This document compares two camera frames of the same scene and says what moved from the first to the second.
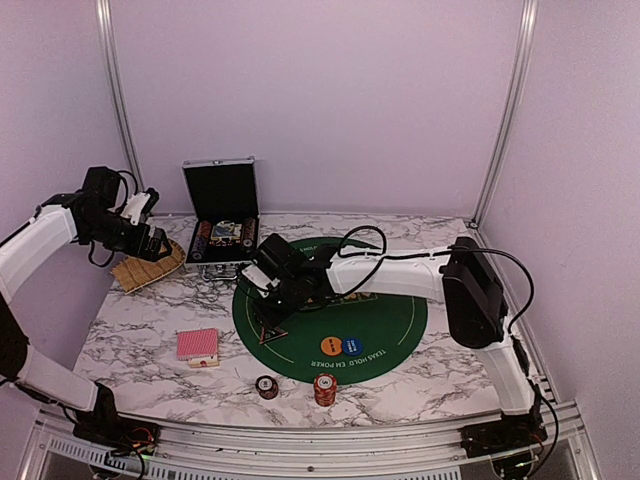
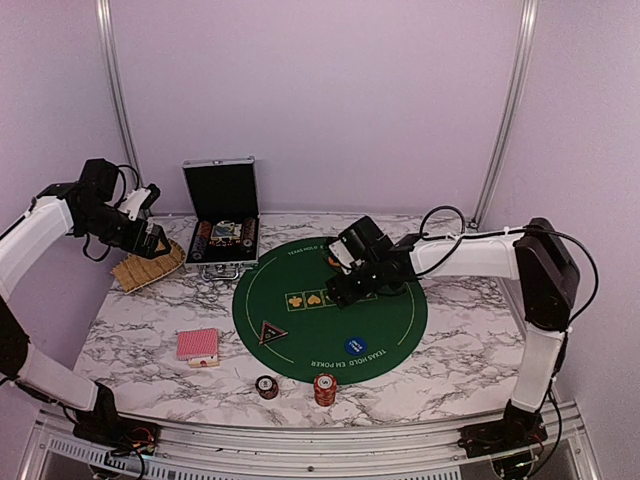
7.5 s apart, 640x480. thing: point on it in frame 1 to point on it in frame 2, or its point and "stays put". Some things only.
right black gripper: (269, 318) to (341, 294)
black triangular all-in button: (268, 334) stays put
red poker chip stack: (325, 389) stays put
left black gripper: (149, 253) stays put
